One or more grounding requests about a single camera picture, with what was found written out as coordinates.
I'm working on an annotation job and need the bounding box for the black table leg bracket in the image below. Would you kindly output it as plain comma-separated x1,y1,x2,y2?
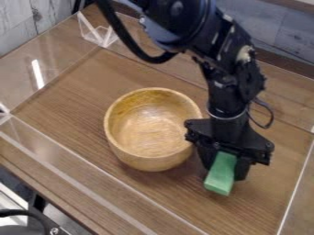
27,194,72,235

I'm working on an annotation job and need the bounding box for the clear acrylic enclosure wall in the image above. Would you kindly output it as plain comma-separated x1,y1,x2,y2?
0,8,314,235

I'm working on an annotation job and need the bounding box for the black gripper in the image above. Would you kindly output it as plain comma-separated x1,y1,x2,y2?
184,111,275,181

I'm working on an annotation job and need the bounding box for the black cable lower left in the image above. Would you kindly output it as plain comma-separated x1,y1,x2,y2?
0,208,47,235

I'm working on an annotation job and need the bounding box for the green rectangular stick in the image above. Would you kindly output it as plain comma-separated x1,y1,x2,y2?
203,151,236,196

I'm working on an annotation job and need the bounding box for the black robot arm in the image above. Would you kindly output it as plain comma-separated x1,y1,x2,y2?
96,0,275,181

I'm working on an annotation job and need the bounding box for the wooden bowl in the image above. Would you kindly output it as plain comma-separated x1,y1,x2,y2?
103,87,202,172

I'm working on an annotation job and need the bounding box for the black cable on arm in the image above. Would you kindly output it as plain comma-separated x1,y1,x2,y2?
246,97,275,130

